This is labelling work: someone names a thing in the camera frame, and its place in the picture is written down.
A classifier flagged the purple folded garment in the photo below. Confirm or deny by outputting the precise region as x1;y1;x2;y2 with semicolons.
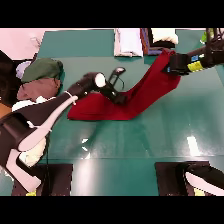
146;47;165;57

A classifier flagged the brown folded garment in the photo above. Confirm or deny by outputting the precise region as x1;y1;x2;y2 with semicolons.
139;28;151;56

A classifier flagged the dark green garment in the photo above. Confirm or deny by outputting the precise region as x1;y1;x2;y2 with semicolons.
21;57;65;84

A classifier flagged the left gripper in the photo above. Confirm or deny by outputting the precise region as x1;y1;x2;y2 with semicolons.
105;85;128;105

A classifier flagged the black folded garment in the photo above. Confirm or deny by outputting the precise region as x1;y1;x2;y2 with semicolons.
152;40;176;50

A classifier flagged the cream folded garment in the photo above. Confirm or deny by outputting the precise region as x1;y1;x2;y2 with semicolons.
150;28;180;45

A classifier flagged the pale folded garment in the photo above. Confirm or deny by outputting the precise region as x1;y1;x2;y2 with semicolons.
113;28;145;58

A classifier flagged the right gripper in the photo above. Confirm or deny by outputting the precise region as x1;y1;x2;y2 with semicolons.
162;52;192;76

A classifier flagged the red T-shirt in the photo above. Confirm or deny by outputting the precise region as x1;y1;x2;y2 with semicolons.
67;48;183;122

